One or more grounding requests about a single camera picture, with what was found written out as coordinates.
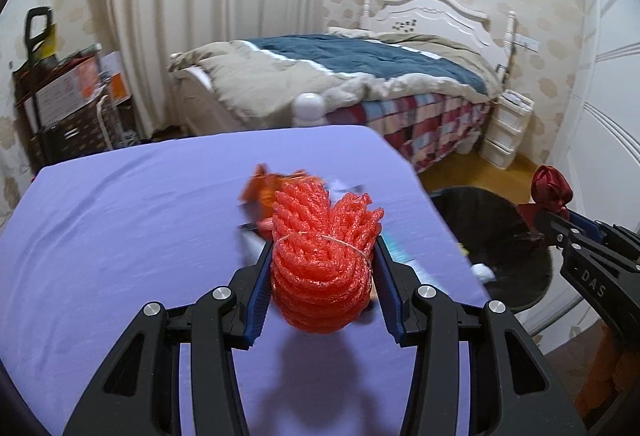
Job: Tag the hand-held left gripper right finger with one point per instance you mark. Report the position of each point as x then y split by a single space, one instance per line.
387 296

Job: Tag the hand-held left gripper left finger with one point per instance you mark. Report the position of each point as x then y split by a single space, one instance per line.
255 301

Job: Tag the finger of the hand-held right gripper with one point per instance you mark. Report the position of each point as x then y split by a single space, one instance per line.
552 226
586 224

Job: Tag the dark red bag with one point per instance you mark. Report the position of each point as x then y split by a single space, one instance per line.
550 188

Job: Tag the red foam fruit net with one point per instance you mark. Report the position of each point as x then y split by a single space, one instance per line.
320 276

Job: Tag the black trash bin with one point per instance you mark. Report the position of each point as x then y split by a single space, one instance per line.
480 226

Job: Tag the white crumpled paper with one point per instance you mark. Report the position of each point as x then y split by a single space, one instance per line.
482 272

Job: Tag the orange cloth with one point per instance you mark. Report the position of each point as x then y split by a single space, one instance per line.
605 376

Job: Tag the orange crumpled snack wrapper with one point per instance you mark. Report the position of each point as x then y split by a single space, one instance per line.
260 196

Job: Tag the white plastic drawer unit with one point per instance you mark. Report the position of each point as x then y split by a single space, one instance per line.
505 131

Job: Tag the white panelled door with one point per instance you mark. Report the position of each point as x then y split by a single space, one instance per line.
610 91

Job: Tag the purple tablecloth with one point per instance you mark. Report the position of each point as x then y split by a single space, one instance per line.
125 241

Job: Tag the patchwork bed sheet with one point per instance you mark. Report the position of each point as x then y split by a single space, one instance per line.
425 126

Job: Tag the white bed footboard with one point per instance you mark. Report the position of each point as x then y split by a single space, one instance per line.
310 109

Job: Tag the dark woven storage basket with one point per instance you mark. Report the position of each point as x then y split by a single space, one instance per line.
80 131

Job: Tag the white bed headboard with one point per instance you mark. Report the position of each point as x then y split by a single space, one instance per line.
430 11

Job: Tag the bed with quilt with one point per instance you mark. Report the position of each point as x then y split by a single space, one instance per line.
350 51

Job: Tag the small cardboard box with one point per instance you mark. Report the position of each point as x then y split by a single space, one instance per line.
117 76

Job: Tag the cardboard box with orange label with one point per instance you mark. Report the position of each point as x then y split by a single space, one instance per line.
65 89

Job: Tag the black hand trolley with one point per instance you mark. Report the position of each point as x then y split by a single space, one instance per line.
31 36

